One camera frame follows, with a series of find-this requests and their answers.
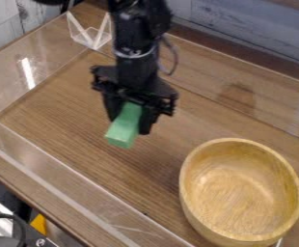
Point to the clear acrylic corner bracket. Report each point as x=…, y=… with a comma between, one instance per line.
x=90, y=37

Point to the yellow and black equipment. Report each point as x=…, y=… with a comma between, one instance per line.
x=34, y=238

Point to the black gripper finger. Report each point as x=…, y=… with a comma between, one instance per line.
x=149, y=118
x=114, y=104

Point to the brown wooden bowl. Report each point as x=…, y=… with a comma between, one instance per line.
x=240, y=193

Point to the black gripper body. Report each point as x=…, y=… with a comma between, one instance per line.
x=134, y=80

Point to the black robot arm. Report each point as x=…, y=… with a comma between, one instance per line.
x=141, y=24

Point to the green rectangular block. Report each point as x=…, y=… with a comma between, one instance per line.
x=125, y=128

